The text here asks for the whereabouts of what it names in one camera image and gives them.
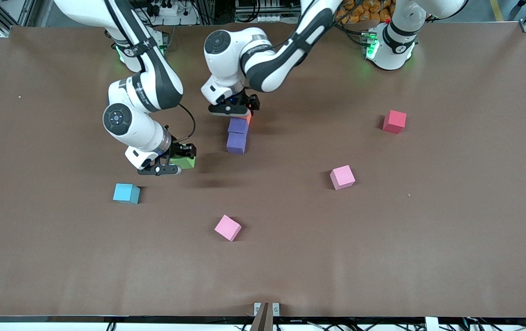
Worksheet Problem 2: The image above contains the green foam block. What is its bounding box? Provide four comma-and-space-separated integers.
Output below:
170, 155, 196, 170

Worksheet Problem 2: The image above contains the purple foam block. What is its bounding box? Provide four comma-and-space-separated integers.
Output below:
228, 117, 250, 135
226, 132, 248, 154

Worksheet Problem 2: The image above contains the pink foam block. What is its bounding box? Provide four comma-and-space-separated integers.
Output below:
329, 165, 356, 191
214, 214, 242, 242

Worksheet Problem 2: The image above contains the blue foam block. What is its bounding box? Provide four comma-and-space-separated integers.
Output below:
112, 183, 141, 205

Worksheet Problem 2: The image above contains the white electronics box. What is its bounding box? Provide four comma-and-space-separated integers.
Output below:
234, 0, 291, 23

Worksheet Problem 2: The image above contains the white power strip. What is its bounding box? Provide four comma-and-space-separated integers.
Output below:
153, 2, 182, 17

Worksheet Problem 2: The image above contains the paper table cover sheet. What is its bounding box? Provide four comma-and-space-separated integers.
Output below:
0, 23, 526, 319

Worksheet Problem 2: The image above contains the red foam block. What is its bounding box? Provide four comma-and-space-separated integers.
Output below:
382, 109, 407, 135

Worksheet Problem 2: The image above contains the orange mesh bag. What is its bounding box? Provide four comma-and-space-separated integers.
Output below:
337, 0, 395, 23

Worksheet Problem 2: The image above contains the metal table edge bracket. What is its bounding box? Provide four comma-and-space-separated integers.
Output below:
253, 302, 280, 331

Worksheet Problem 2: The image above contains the black cable bundle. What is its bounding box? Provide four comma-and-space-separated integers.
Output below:
461, 310, 526, 331

